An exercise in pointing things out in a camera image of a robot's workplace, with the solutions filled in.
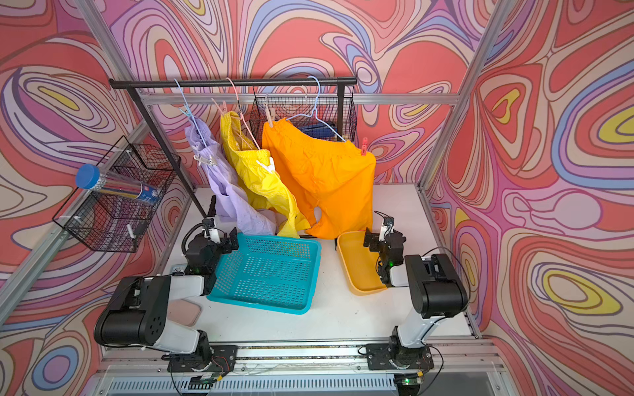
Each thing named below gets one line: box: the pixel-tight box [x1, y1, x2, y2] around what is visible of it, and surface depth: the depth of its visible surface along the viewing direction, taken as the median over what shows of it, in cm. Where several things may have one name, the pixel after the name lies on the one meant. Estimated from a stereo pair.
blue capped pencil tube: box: [75, 164, 161, 205], surface depth 65 cm
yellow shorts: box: [221, 111, 312, 239], surface depth 74 cm
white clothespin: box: [255, 156, 276, 174], surface depth 65 cm
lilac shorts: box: [184, 116, 280, 237], surface depth 72 cm
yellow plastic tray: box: [335, 230, 388, 297], surface depth 92 cm
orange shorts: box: [262, 117, 376, 240], surface depth 76 cm
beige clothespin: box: [263, 102, 275, 128], surface depth 77 cm
